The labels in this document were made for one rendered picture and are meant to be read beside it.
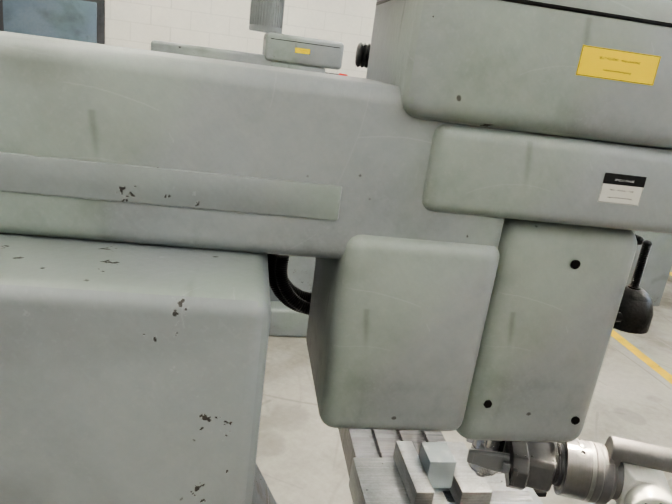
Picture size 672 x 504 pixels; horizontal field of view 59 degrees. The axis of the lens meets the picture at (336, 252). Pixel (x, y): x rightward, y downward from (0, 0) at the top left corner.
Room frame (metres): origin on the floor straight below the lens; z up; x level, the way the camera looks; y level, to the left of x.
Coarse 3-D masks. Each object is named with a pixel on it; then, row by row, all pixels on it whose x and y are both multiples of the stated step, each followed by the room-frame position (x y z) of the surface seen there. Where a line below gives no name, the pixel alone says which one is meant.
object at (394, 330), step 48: (384, 240) 0.64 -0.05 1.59; (336, 288) 0.64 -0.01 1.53; (384, 288) 0.63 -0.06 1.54; (432, 288) 0.64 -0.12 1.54; (480, 288) 0.65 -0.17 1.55; (336, 336) 0.63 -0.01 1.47; (384, 336) 0.63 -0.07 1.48; (432, 336) 0.64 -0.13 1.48; (480, 336) 0.66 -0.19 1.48; (336, 384) 0.63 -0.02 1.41; (384, 384) 0.64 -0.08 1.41; (432, 384) 0.65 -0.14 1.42
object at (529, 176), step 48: (432, 144) 0.65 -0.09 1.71; (480, 144) 0.65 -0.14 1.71; (528, 144) 0.66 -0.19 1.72; (576, 144) 0.67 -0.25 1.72; (624, 144) 0.69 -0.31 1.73; (432, 192) 0.64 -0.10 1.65; (480, 192) 0.65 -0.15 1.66; (528, 192) 0.66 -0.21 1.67; (576, 192) 0.67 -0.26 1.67; (624, 192) 0.68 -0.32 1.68
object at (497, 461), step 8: (472, 456) 0.76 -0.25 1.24; (480, 456) 0.76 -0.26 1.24; (488, 456) 0.76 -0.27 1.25; (496, 456) 0.76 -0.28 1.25; (504, 456) 0.76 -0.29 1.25; (480, 464) 0.76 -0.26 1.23; (488, 464) 0.76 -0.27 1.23; (496, 464) 0.76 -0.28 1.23; (504, 464) 0.75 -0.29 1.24; (504, 472) 0.76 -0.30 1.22
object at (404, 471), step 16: (400, 448) 1.00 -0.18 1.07; (352, 464) 1.00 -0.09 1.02; (368, 464) 0.99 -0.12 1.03; (384, 464) 1.00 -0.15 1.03; (400, 464) 0.97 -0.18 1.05; (416, 464) 0.95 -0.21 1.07; (352, 480) 0.98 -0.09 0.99; (368, 480) 0.94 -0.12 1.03; (384, 480) 0.95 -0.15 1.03; (400, 480) 0.95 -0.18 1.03; (416, 480) 0.91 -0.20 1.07; (496, 480) 0.99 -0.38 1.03; (352, 496) 0.96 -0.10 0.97; (368, 496) 0.90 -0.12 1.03; (384, 496) 0.90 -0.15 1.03; (400, 496) 0.91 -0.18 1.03; (416, 496) 0.88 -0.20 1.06; (432, 496) 0.88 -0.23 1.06; (448, 496) 0.93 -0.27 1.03; (496, 496) 0.94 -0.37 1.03; (512, 496) 0.95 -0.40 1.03; (528, 496) 0.96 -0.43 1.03
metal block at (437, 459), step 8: (424, 448) 0.97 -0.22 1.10; (432, 448) 0.97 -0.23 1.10; (440, 448) 0.97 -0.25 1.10; (448, 448) 0.98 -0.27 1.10; (424, 456) 0.96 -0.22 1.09; (432, 456) 0.94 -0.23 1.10; (440, 456) 0.95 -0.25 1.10; (448, 456) 0.95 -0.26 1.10; (424, 464) 0.95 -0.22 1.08; (432, 464) 0.93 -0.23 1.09; (440, 464) 0.93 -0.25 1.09; (448, 464) 0.93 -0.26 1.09; (432, 472) 0.93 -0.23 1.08; (440, 472) 0.93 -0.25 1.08; (448, 472) 0.93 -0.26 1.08; (432, 480) 0.93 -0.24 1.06; (440, 480) 0.93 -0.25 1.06; (448, 480) 0.94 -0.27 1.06
